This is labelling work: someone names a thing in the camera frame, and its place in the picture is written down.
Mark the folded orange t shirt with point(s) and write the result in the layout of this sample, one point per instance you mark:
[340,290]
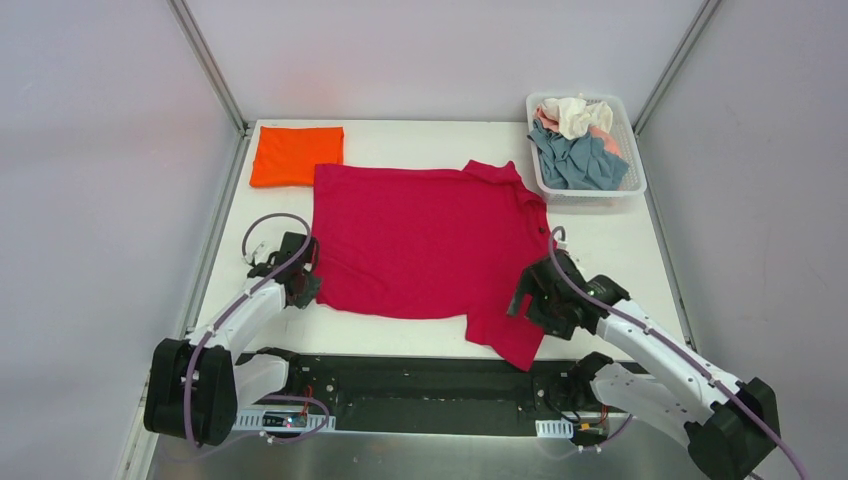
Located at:
[289,156]

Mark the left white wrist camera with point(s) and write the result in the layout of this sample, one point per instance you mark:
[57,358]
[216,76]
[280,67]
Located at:
[260,253]

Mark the cream white t shirt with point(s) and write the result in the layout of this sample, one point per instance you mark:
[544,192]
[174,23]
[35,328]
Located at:
[572,117]

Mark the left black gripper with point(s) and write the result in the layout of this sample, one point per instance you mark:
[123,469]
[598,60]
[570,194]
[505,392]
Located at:
[304,285]

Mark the grey blue t shirt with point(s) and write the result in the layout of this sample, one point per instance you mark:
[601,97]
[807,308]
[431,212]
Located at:
[579,164]

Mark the left aluminium frame rail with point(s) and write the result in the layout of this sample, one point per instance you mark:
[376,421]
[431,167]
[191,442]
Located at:
[226,143]

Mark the right aluminium frame rail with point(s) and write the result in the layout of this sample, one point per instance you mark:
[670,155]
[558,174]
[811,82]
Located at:
[698,25]

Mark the right white cable duct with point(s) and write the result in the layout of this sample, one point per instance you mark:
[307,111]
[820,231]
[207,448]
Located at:
[554,429]

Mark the light pink t shirt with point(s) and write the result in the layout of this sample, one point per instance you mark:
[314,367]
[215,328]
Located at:
[610,144]

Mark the aluminium frame rail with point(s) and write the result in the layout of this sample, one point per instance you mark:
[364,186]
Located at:
[226,143]
[698,25]

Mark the left white cable duct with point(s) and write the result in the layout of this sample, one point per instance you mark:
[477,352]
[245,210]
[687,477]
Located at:
[282,421]

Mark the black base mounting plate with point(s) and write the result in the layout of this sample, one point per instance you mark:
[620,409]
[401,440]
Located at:
[411,395]

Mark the crimson red t shirt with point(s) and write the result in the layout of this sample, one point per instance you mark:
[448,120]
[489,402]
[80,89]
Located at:
[431,244]

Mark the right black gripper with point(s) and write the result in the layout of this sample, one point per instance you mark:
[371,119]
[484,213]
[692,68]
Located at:
[532,299]

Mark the white cable duct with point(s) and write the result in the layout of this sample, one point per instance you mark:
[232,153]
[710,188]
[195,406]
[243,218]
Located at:
[554,429]
[282,421]

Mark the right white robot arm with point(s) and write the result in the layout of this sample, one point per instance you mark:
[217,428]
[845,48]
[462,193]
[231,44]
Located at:
[727,426]

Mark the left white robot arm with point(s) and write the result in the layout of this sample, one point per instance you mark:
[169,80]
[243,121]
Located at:
[198,385]

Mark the white plastic laundry basket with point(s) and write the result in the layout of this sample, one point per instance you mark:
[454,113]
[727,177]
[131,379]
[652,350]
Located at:
[634,183]

